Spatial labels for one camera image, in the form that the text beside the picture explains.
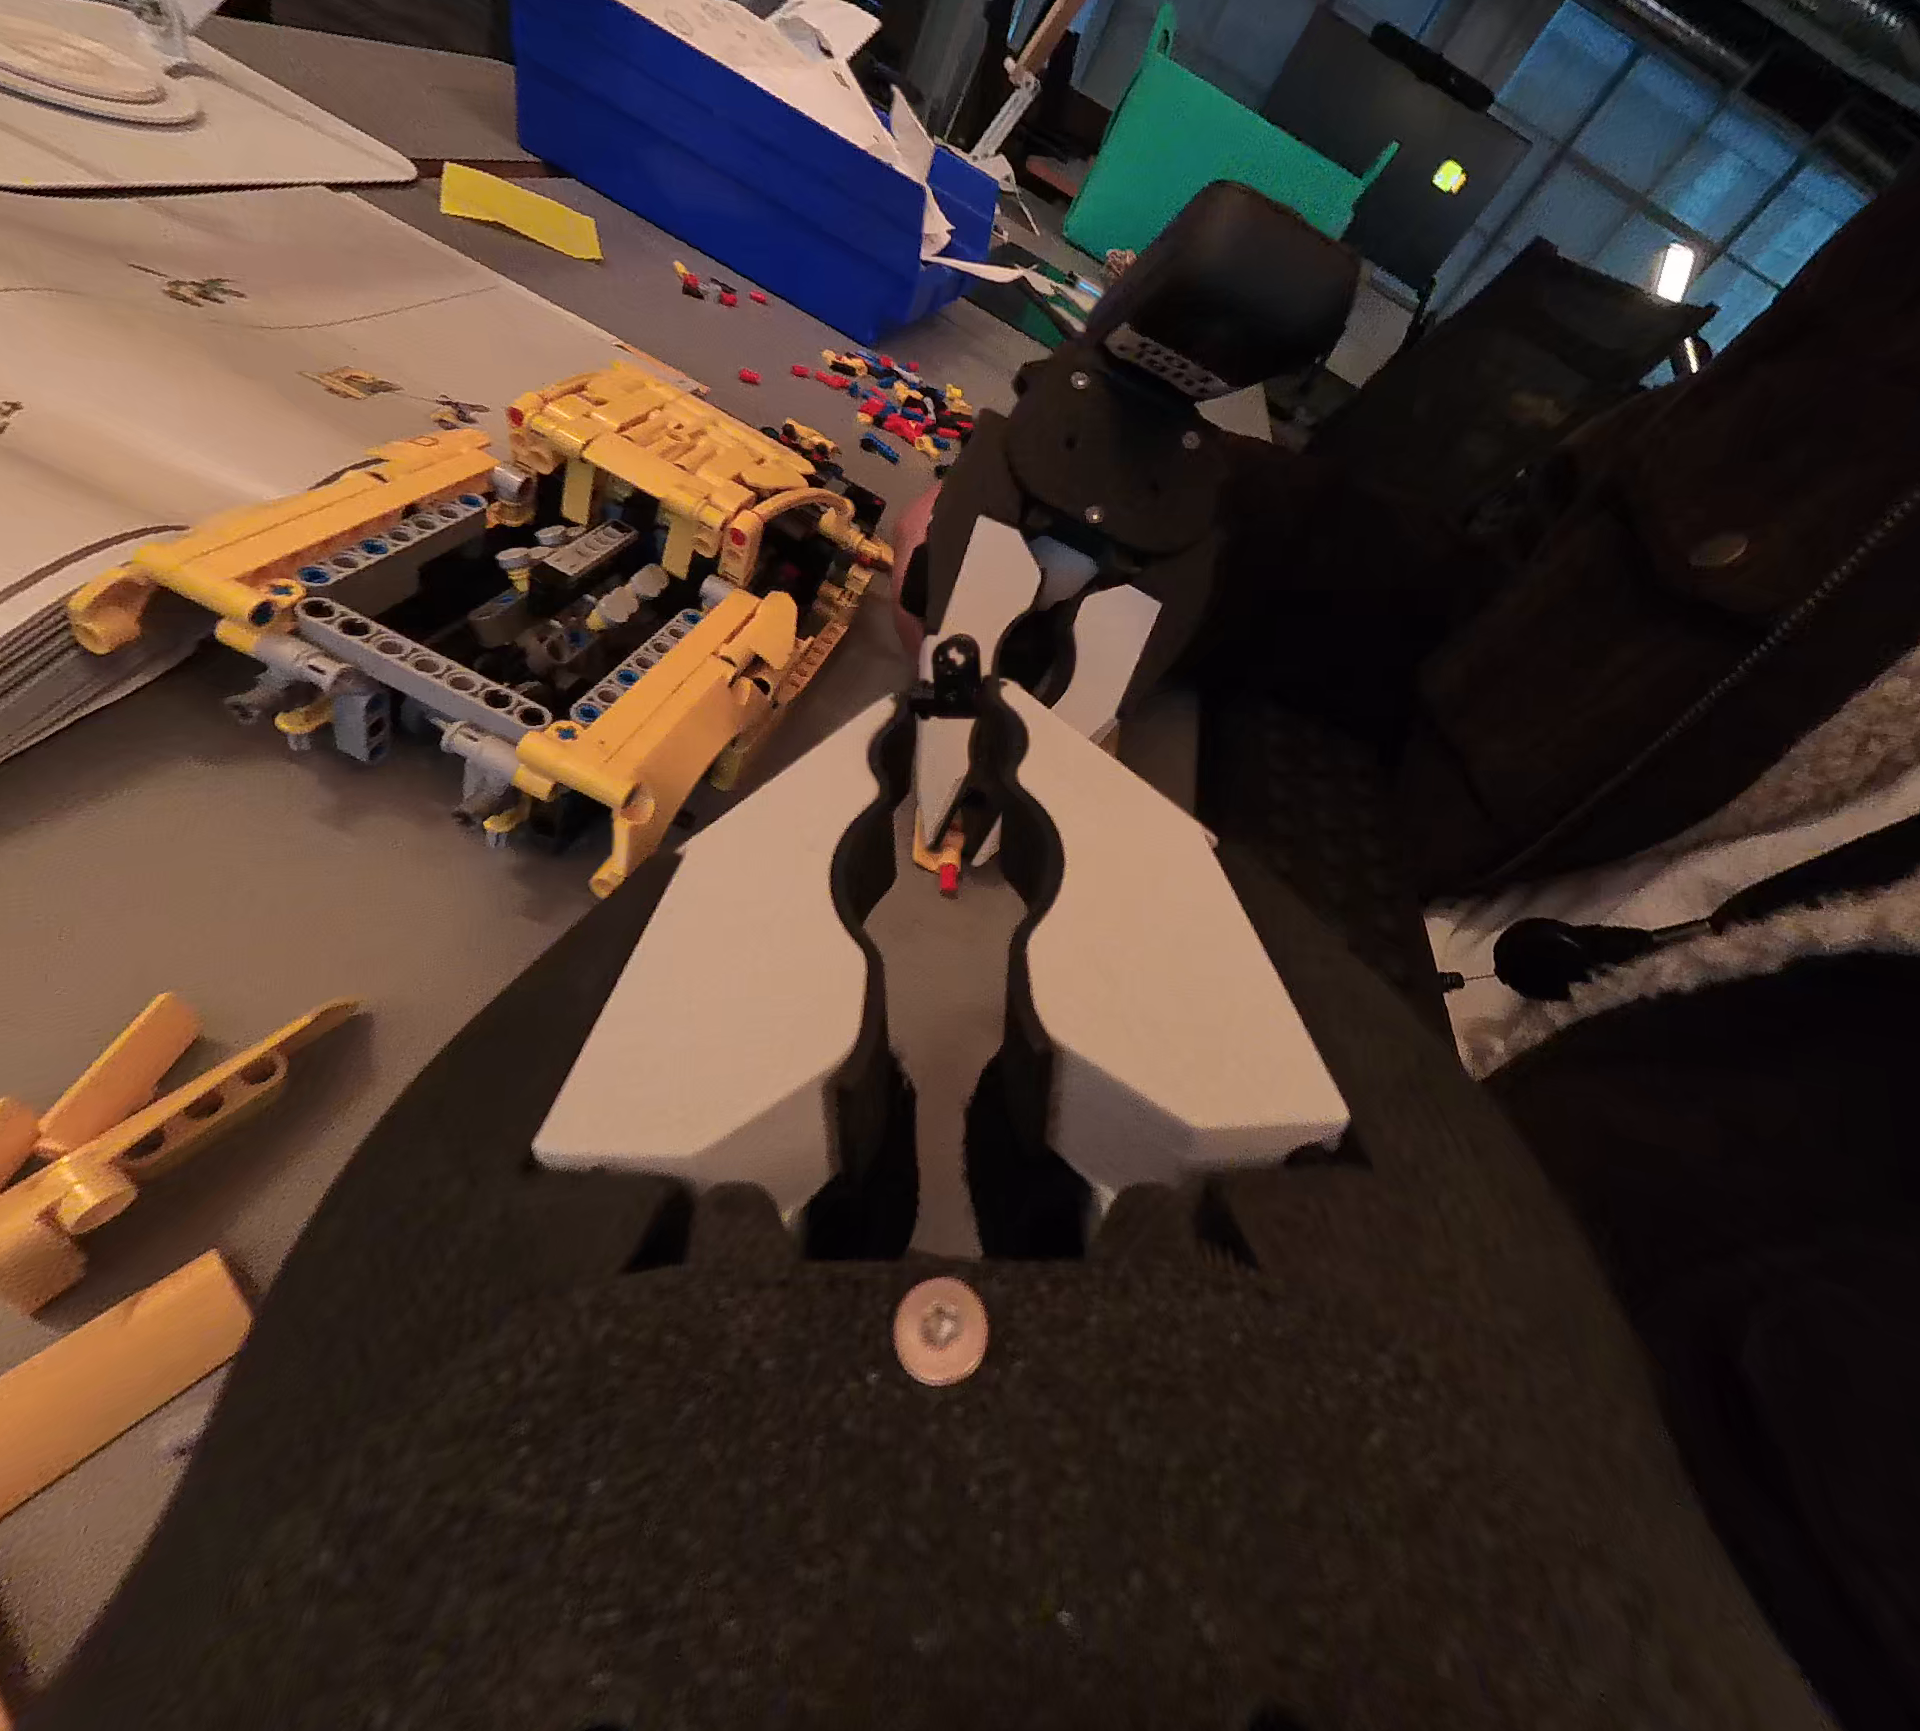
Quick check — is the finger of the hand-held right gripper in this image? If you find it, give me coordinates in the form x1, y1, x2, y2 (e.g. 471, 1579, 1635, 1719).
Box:
913, 516, 1056, 866
1033, 580, 1169, 754

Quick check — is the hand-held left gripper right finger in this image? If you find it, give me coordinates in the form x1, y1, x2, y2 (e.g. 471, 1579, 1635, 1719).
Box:
973, 682, 1351, 1255

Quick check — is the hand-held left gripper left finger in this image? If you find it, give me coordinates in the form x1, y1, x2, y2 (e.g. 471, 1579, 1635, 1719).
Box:
535, 696, 920, 1259

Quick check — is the small black pin connector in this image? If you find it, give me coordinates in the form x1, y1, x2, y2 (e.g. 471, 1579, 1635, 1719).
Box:
906, 634, 1001, 720

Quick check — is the pile of small coloured pins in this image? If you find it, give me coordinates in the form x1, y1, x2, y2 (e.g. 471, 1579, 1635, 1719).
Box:
735, 344, 979, 466

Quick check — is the yellow brick subassembly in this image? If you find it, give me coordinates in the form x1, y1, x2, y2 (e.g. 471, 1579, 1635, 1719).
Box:
913, 802, 1001, 896

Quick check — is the yellow toy brick car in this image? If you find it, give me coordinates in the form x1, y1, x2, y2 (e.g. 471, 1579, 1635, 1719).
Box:
66, 364, 898, 900

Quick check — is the pile of yellow brick parts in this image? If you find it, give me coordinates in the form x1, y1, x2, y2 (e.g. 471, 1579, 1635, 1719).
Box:
0, 988, 363, 1523

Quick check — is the person's right forearm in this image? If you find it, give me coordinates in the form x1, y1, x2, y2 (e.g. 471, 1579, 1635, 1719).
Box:
1193, 412, 1519, 864

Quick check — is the grey desk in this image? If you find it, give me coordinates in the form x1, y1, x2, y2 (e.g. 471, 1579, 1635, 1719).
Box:
0, 14, 1203, 1687

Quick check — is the person's right hand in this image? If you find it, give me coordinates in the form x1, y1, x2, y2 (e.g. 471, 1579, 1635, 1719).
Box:
890, 502, 942, 654

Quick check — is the green carry box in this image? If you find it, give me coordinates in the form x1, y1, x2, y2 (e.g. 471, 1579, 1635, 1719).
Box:
1063, 4, 1400, 264

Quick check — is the large dark display screen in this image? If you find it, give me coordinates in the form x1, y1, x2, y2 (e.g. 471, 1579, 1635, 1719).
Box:
1261, 6, 1533, 294

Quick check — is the yellow holed beam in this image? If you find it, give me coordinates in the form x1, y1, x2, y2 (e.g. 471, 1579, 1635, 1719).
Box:
44, 1000, 363, 1229

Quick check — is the blue storage bin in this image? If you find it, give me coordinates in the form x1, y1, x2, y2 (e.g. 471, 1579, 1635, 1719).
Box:
503, 0, 1001, 346

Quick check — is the yellow sticky note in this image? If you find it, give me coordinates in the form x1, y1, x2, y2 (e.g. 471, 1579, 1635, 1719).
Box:
438, 160, 607, 264

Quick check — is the heap of white paper bags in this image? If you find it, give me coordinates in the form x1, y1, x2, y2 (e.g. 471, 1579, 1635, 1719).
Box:
540, 0, 1087, 308

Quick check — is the person's fleece jacket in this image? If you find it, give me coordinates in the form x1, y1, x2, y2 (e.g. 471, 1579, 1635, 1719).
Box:
1410, 172, 1920, 1731

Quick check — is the open instruction booklet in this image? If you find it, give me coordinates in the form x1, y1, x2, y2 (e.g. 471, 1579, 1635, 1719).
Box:
0, 186, 709, 766

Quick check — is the white document stand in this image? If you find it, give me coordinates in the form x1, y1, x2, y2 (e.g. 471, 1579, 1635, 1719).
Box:
0, 0, 420, 192

